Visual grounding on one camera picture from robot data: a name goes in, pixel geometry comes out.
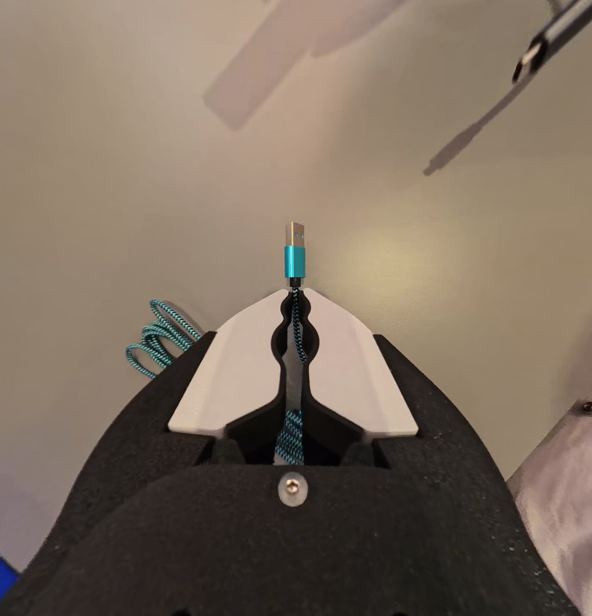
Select wide grey usb hub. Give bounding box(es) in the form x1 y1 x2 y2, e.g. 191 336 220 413
512 0 592 86

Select teal braided usb cable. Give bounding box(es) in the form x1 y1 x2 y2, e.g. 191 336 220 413
125 221 309 466

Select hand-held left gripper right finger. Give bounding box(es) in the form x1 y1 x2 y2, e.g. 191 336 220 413
300 287 420 465

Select person's pale shirt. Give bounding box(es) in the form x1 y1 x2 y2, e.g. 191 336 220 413
505 371 592 616

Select blue plastic bin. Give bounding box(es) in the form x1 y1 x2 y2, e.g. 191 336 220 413
0 544 23 616

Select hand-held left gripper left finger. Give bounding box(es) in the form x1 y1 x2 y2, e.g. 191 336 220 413
167 288 291 465

